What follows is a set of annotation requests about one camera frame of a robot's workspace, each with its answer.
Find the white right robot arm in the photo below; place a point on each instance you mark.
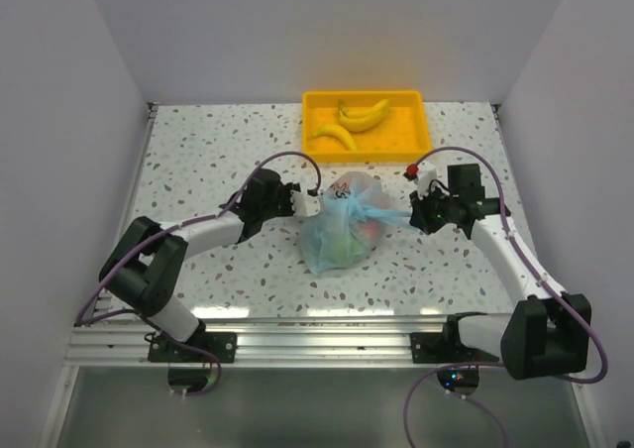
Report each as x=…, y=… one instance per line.
x=545, y=335

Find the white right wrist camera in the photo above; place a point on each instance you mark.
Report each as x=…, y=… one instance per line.
x=422, y=175

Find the black left base bracket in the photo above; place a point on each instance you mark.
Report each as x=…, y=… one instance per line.
x=203, y=347

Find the yellow plastic tray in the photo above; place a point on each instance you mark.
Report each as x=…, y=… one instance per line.
x=401, y=137

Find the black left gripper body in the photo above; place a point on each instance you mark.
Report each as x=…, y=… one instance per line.
x=280, y=205

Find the light blue plastic bag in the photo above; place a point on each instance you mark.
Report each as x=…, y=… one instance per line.
x=355, y=213

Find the black base bracket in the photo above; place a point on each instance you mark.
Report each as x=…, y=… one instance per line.
x=203, y=347
x=446, y=347

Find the aluminium mounting rail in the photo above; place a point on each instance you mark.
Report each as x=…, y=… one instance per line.
x=305, y=342

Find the single yellow fake banana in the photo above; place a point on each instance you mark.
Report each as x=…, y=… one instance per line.
x=338, y=132

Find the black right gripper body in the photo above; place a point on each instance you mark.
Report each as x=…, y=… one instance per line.
x=435, y=209

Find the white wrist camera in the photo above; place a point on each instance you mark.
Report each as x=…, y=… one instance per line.
x=305, y=203
x=422, y=175

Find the yellow fake banana bunch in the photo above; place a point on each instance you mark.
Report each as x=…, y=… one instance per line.
x=360, y=120

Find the black right base bracket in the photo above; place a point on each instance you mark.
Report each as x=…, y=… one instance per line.
x=446, y=347

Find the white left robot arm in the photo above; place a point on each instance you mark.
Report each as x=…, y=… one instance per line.
x=144, y=267

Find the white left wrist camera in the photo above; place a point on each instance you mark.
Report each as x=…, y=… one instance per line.
x=305, y=203

